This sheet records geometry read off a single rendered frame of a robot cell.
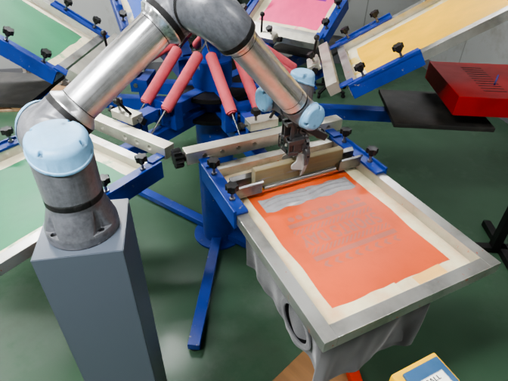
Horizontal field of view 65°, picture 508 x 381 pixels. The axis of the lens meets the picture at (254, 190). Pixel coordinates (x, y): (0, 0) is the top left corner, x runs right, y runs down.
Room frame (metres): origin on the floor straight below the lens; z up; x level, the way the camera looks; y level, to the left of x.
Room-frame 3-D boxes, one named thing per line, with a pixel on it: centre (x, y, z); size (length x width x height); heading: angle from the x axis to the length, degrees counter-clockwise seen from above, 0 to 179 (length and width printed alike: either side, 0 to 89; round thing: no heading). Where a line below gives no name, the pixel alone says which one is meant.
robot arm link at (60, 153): (0.66, 0.38, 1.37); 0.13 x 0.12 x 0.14; 35
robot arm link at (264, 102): (1.10, -0.07, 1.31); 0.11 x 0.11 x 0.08; 35
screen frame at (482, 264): (1.00, -0.25, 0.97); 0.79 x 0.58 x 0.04; 27
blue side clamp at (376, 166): (1.34, -0.39, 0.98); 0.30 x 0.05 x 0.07; 27
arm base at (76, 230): (0.65, 0.37, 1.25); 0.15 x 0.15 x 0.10
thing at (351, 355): (0.74, -0.38, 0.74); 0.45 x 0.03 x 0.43; 117
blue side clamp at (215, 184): (1.09, 0.11, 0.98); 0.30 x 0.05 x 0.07; 27
